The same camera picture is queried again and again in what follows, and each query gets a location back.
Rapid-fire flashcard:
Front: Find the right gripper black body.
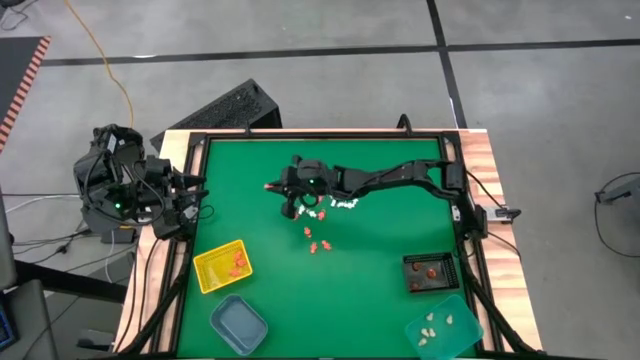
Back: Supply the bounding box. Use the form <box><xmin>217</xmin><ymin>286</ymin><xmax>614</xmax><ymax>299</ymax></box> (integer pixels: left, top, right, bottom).
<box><xmin>279</xmin><ymin>155</ymin><xmax>334</xmax><ymax>201</ymax></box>

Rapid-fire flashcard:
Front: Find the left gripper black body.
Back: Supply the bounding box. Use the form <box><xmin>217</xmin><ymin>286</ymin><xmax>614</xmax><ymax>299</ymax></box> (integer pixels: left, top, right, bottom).
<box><xmin>143</xmin><ymin>157</ymin><xmax>177</xmax><ymax>201</ymax></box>

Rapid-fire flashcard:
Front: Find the yellow slotted plastic basket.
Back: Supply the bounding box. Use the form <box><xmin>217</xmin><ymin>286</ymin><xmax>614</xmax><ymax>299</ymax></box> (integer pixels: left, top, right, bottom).
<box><xmin>192</xmin><ymin>238</ymin><xmax>255</xmax><ymax>295</ymax></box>

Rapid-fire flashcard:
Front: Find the blue-grey plastic tray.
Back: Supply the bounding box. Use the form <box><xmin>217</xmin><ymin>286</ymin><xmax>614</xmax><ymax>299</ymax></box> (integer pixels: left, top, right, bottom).
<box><xmin>208</xmin><ymin>293</ymin><xmax>270</xmax><ymax>357</ymax></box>

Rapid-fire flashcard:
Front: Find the black power adapter box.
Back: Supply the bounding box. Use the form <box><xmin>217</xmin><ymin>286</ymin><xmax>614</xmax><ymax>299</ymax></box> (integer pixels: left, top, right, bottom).
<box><xmin>101</xmin><ymin>227</ymin><xmax>139</xmax><ymax>245</ymax></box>

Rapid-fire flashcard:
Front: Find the black perforated computer case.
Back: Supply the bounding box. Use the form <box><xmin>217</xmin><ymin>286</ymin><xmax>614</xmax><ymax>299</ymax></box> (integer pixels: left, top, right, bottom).
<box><xmin>149</xmin><ymin>78</ymin><xmax>283</xmax><ymax>151</ymax></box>

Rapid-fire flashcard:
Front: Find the black floor tape strip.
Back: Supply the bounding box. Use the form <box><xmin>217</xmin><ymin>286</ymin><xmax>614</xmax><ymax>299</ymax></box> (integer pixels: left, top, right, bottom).
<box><xmin>426</xmin><ymin>0</ymin><xmax>469</xmax><ymax>130</ymax></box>
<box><xmin>42</xmin><ymin>38</ymin><xmax>640</xmax><ymax>68</ymax></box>

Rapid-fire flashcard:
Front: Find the green table mat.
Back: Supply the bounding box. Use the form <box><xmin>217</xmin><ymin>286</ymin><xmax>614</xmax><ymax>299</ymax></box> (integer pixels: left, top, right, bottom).
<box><xmin>178</xmin><ymin>137</ymin><xmax>476</xmax><ymax>357</ymax></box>

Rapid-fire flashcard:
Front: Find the black flat floor bar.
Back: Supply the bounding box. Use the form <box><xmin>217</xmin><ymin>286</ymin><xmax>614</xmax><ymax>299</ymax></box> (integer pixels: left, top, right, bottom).
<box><xmin>14</xmin><ymin>259</ymin><xmax>129</xmax><ymax>305</ymax></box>

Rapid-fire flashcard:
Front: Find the grey upright panel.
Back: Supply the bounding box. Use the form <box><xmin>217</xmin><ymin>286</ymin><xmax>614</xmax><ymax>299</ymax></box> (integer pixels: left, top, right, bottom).
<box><xmin>0</xmin><ymin>189</ymin><xmax>17</xmax><ymax>291</ymax></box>

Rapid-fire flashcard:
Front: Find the black slotted plastic basket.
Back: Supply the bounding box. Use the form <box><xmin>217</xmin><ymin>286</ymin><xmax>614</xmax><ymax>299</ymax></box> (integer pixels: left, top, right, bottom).
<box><xmin>402</xmin><ymin>252</ymin><xmax>461</xmax><ymax>294</ymax></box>

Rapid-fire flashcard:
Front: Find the black mat with striped edge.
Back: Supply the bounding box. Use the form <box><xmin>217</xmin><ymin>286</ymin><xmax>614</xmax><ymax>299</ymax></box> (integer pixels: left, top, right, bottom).
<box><xmin>0</xmin><ymin>35</ymin><xmax>52</xmax><ymax>154</ymax></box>

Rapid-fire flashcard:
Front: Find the dark device with screen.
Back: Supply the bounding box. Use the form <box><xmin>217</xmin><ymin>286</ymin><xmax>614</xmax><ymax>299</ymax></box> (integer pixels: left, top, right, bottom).
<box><xmin>0</xmin><ymin>294</ymin><xmax>19</xmax><ymax>354</ymax></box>

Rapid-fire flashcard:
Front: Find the teal plastic tray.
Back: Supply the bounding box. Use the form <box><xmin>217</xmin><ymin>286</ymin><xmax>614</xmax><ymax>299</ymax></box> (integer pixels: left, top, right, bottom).
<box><xmin>404</xmin><ymin>293</ymin><xmax>485</xmax><ymax>360</ymax></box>

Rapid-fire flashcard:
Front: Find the grey metal stand foot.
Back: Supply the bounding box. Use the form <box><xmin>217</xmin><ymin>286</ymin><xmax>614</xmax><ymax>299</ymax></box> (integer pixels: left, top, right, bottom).
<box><xmin>594</xmin><ymin>177</ymin><xmax>640</xmax><ymax>205</ymax></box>

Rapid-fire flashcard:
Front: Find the thick yellow power cable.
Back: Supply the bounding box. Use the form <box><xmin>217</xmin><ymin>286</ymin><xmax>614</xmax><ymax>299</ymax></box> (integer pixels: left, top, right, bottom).
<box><xmin>63</xmin><ymin>0</ymin><xmax>135</xmax><ymax>129</ymax></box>

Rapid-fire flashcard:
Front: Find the black diagonal frame strut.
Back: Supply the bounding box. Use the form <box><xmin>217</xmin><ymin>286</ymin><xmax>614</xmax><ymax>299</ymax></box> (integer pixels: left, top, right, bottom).
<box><xmin>117</xmin><ymin>249</ymin><xmax>194</xmax><ymax>357</ymax></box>
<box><xmin>458</xmin><ymin>257</ymin><xmax>534</xmax><ymax>357</ymax></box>

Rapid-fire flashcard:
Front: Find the white floor cable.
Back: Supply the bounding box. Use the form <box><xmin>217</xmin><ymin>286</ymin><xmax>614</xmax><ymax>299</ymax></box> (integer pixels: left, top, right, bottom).
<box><xmin>3</xmin><ymin>194</ymin><xmax>76</xmax><ymax>215</ymax></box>

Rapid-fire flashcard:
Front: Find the black looped floor cable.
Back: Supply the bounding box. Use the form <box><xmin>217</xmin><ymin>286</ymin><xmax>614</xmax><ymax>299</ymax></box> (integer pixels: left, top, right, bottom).
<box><xmin>593</xmin><ymin>171</ymin><xmax>640</xmax><ymax>259</ymax></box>

